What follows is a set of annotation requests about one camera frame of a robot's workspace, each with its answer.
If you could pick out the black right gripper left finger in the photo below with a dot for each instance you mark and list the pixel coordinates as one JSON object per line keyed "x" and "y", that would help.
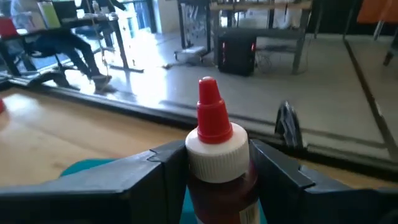
{"x": 155, "y": 186}

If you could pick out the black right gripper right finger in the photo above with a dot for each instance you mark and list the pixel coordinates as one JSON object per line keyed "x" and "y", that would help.
{"x": 286, "y": 193}

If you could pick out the large red food coloring bottle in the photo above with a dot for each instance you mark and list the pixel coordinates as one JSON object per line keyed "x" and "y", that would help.
{"x": 214, "y": 155}

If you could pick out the blue plastic bin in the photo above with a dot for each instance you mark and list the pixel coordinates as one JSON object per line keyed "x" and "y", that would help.
{"x": 84, "y": 166}

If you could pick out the black table clamp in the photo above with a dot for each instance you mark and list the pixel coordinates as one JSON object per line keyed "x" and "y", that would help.
{"x": 287, "y": 124}

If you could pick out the white floor device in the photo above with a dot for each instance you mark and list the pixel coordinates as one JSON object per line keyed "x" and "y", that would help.
{"x": 191, "y": 53}

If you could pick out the black computer tower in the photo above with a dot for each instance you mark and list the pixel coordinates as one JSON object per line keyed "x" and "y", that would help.
{"x": 236, "y": 56}

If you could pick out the person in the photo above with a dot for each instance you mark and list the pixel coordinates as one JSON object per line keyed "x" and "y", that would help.
{"x": 68, "y": 46}

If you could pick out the dark office desk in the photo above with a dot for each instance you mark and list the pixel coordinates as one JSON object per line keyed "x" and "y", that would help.
{"x": 90, "y": 21}

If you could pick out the wooden table with grey legs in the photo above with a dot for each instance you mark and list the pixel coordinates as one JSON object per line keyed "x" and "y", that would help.
{"x": 258, "y": 5}

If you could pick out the black desk monitor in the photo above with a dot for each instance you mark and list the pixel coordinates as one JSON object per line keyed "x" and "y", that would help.
{"x": 65, "y": 11}

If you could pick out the green folder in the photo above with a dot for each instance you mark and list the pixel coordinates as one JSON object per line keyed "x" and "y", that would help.
{"x": 49, "y": 15}

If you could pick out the orange chair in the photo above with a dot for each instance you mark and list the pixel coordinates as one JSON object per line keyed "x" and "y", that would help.
{"x": 376, "y": 11}

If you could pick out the red chair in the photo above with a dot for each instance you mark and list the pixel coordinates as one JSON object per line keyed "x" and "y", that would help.
{"x": 7, "y": 28}

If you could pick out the black aluminium table frame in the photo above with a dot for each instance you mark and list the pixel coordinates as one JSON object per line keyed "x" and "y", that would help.
{"x": 174, "y": 119}

